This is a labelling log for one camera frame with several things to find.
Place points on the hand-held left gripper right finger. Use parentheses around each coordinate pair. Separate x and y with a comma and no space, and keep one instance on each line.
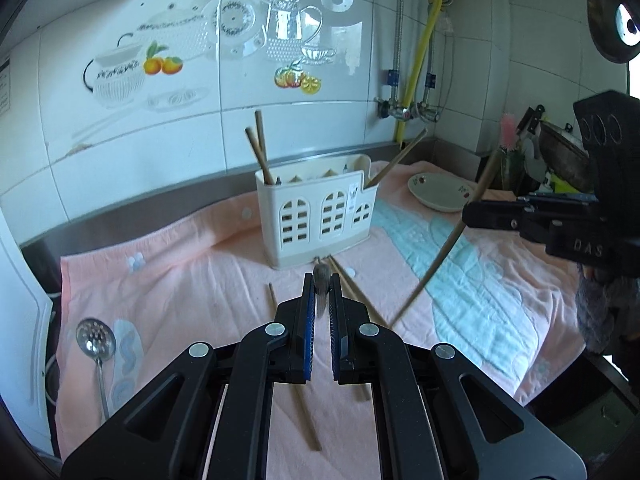
(334,330)

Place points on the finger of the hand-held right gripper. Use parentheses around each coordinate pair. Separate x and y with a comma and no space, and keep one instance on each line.
(560,200)
(492,215)

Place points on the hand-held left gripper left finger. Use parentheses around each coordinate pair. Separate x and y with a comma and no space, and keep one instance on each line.
(309,330)

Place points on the long wooden chopstick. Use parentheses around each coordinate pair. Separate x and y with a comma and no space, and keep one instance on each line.
(322,285)
(440,265)

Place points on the white plastic utensil holder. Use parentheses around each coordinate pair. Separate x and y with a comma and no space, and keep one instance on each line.
(310,220)

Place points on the group of wooden chopsticks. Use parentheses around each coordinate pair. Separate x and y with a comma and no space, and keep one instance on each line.
(262,137)

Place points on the green plastic rack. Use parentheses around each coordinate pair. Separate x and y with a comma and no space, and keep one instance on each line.
(562,184)

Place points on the dark metal wok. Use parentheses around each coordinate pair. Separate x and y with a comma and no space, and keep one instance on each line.
(565,155)

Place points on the glass jar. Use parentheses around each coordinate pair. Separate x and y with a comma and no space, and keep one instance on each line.
(512,170)

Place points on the white floral ceramic bowl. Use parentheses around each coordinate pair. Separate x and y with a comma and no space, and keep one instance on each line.
(440,192)

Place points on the pink bottle brush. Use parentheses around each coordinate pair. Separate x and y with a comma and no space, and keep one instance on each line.
(507,130)

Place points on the metal water valve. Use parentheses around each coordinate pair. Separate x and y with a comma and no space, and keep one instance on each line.
(427,112)

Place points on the pink towel with blue print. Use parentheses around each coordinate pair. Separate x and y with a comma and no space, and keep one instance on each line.
(200,270)

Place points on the dark round object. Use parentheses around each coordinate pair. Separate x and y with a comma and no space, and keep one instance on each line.
(605,15)

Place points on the metal slotted skimmer spoon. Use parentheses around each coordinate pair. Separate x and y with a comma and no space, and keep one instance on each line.
(96,340)

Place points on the white plastic cutting board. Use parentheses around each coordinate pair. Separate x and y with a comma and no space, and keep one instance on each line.
(20,335)

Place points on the white wall label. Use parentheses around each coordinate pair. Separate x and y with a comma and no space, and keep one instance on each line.
(4,85)

